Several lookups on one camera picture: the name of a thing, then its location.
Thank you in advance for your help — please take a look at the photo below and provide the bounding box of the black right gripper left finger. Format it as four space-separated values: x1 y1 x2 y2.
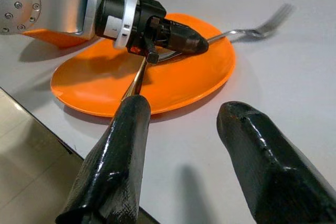
55 94 152 224

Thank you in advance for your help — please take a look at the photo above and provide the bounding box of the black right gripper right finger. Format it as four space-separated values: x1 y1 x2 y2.
216 100 336 224

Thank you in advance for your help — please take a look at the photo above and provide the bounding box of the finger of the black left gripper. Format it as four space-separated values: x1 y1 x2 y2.
157 18 210 56

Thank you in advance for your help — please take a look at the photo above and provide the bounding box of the silver fork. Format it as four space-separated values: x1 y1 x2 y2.
157 3 294 61

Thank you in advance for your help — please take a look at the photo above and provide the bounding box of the gold spoon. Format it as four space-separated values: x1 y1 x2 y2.
120 58 148 103

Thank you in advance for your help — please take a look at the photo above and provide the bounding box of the orange plate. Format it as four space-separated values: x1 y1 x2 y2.
49 12 236 118

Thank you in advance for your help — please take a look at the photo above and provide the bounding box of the orange bowl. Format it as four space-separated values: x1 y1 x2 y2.
22 0 111 49

